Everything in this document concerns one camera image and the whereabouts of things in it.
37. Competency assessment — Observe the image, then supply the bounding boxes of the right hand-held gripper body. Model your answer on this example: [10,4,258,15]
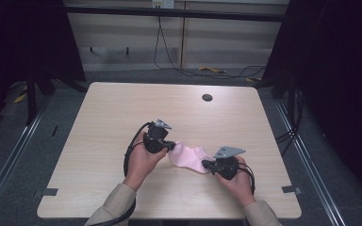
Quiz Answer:
[213,146,247,181]

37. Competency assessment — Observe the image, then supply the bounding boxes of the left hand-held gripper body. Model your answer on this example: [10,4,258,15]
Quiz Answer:
[142,118,177,154]

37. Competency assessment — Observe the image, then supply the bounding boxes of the person's right hand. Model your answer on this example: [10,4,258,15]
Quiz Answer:
[216,155,256,208]

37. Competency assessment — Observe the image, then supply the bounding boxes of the person's left hand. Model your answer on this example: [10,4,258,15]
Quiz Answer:
[123,131,168,192]

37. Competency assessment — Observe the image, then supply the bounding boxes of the grey tape strip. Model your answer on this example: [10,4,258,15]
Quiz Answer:
[281,185,303,195]
[41,187,59,197]

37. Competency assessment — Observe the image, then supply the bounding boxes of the yellow object on floor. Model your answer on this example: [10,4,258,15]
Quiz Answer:
[198,65,227,75]

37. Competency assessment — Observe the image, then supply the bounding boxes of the black horizontal bar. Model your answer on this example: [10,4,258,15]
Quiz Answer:
[64,4,286,23]

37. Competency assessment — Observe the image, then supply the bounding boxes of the black metal stand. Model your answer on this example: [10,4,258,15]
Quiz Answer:
[25,67,40,126]

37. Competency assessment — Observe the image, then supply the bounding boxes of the black curtain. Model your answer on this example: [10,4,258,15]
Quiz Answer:
[262,0,362,208]
[0,0,88,139]

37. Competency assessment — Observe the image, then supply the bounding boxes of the yellow floor scrap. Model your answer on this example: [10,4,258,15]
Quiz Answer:
[13,91,28,105]

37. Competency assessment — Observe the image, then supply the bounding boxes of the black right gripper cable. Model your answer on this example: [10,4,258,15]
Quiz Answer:
[237,162,256,196]

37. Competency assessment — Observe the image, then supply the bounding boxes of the bundle of black floor cables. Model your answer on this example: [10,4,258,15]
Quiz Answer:
[274,89,305,156]

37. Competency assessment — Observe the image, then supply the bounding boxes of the black wall cable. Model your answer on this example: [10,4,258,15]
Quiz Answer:
[153,15,268,80]

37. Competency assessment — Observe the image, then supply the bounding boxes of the metal floor rail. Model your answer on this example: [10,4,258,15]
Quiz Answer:
[0,103,46,218]
[274,100,347,226]

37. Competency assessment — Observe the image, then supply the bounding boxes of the white wall power outlet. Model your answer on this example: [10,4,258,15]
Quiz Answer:
[152,0,174,9]

